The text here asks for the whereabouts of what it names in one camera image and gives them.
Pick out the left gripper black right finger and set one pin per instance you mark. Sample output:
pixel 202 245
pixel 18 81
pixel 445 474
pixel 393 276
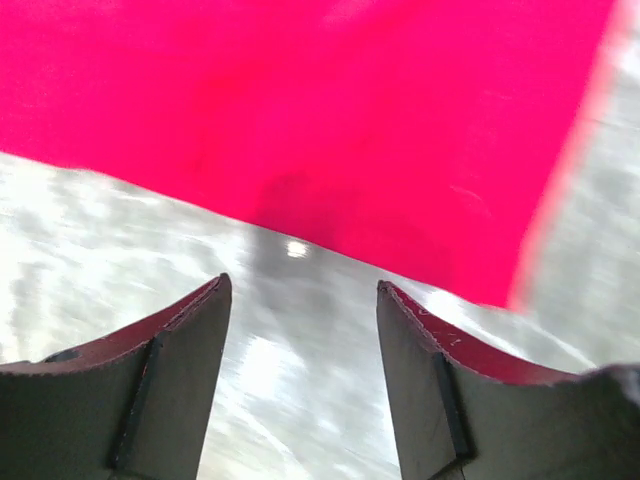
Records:
pixel 463 409

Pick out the red t shirt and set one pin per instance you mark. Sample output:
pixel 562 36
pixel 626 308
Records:
pixel 428 138

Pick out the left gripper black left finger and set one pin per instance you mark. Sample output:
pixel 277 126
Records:
pixel 134 404

